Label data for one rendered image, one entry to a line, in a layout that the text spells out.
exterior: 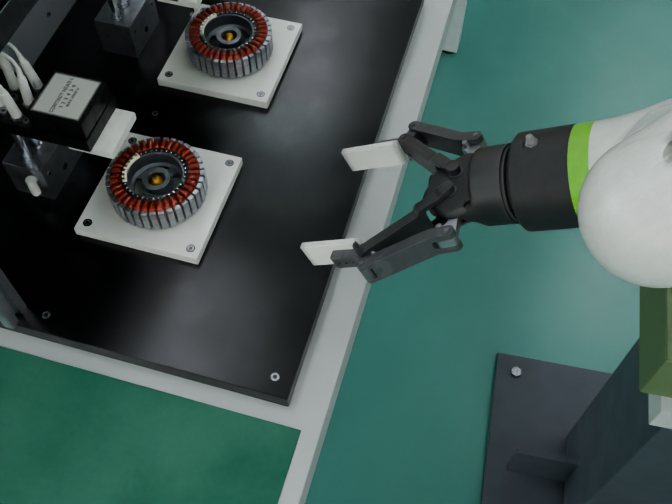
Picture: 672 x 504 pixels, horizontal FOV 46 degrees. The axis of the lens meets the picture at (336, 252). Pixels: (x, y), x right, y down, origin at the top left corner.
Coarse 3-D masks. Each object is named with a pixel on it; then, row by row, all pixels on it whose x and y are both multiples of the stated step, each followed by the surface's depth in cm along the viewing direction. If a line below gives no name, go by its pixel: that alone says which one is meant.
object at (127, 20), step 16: (128, 0) 104; (144, 0) 104; (96, 16) 102; (128, 16) 102; (144, 16) 105; (112, 32) 103; (128, 32) 102; (144, 32) 106; (112, 48) 106; (128, 48) 105
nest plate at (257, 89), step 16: (192, 16) 108; (272, 32) 107; (288, 32) 107; (176, 48) 105; (288, 48) 105; (176, 64) 104; (192, 64) 104; (272, 64) 104; (160, 80) 102; (176, 80) 102; (192, 80) 102; (208, 80) 102; (224, 80) 102; (240, 80) 102; (256, 80) 102; (272, 80) 102; (224, 96) 101; (240, 96) 101; (256, 96) 101; (272, 96) 102
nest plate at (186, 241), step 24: (216, 168) 94; (240, 168) 96; (96, 192) 93; (216, 192) 93; (96, 216) 91; (192, 216) 91; (216, 216) 91; (120, 240) 89; (144, 240) 89; (168, 240) 89; (192, 240) 89
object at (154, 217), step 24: (144, 144) 92; (168, 144) 92; (120, 168) 90; (144, 168) 93; (168, 168) 93; (192, 168) 90; (120, 192) 88; (144, 192) 91; (168, 192) 91; (192, 192) 89; (120, 216) 90; (144, 216) 87; (168, 216) 88
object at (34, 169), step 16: (32, 144) 91; (48, 144) 91; (16, 160) 90; (32, 160) 90; (48, 160) 90; (64, 160) 93; (16, 176) 91; (48, 176) 91; (64, 176) 94; (48, 192) 92
